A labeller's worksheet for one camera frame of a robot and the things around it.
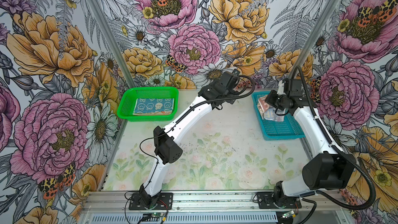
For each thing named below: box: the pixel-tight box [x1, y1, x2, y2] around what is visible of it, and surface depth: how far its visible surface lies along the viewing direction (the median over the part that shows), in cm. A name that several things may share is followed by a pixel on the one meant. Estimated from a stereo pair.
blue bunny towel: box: [132, 98, 175, 116], surface depth 111 cm
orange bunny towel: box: [132, 110, 174, 116], surface depth 107 cm
